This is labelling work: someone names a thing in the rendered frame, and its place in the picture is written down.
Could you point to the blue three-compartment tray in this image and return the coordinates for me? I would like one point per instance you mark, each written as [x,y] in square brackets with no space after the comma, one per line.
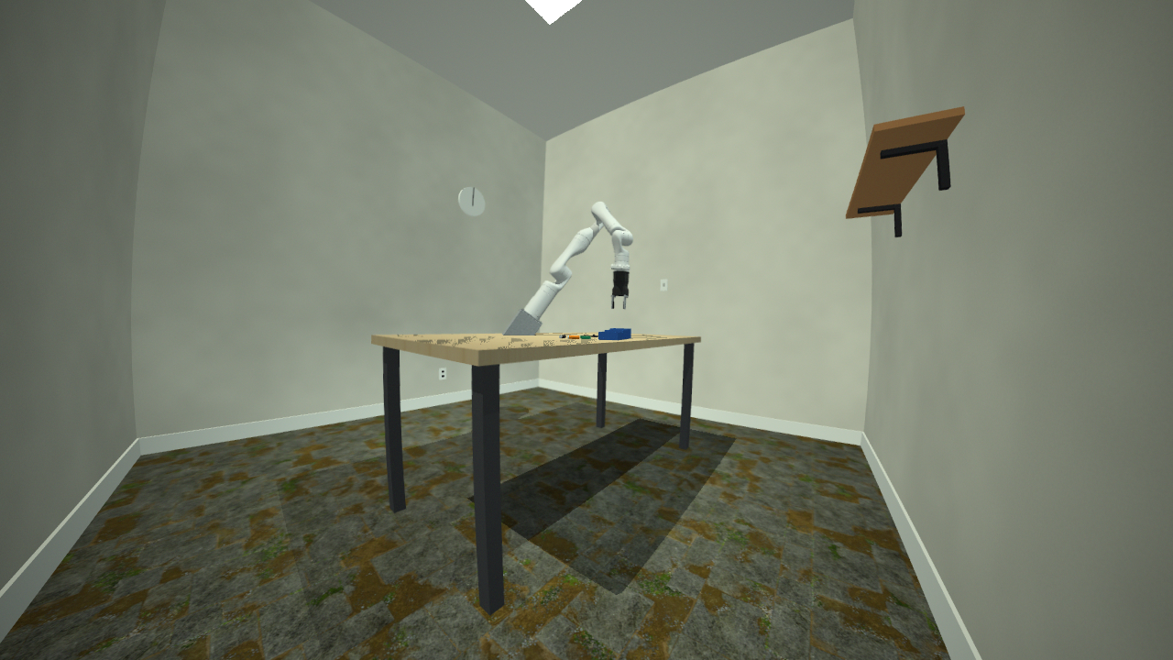
[615,334]

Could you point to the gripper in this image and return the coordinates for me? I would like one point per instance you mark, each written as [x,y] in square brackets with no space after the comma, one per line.
[620,280]

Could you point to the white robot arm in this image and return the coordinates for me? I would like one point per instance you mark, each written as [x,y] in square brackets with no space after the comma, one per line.
[562,274]

